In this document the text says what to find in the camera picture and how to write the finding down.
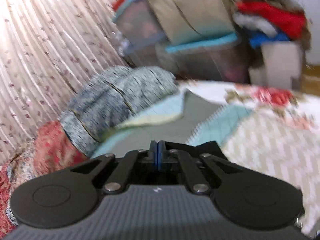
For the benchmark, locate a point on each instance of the stacked folded clothes pile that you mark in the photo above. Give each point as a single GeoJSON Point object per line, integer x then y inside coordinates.
{"type": "Point", "coordinates": [286, 15]}

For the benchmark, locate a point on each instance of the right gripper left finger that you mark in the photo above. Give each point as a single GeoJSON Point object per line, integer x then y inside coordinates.
{"type": "Point", "coordinates": [132, 165]}

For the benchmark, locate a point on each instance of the red floral quilt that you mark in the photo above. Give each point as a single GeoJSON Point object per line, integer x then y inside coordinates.
{"type": "Point", "coordinates": [106, 101]}

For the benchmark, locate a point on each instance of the white storage box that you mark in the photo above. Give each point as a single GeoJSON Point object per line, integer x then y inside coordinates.
{"type": "Point", "coordinates": [279, 65]}

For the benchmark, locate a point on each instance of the patterned bedsheet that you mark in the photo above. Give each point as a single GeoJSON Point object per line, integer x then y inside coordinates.
{"type": "Point", "coordinates": [269, 130]}

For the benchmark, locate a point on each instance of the black pants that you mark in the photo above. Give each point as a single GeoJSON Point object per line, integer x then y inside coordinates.
{"type": "Point", "coordinates": [210, 147]}

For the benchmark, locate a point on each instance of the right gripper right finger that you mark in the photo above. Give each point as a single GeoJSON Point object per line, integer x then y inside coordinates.
{"type": "Point", "coordinates": [179, 161]}

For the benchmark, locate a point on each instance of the beige fabric storage bag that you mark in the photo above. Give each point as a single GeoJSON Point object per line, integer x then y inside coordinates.
{"type": "Point", "coordinates": [185, 21]}

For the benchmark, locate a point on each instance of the clear storage bin teal lid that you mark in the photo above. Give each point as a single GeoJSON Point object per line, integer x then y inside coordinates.
{"type": "Point", "coordinates": [143, 43]}

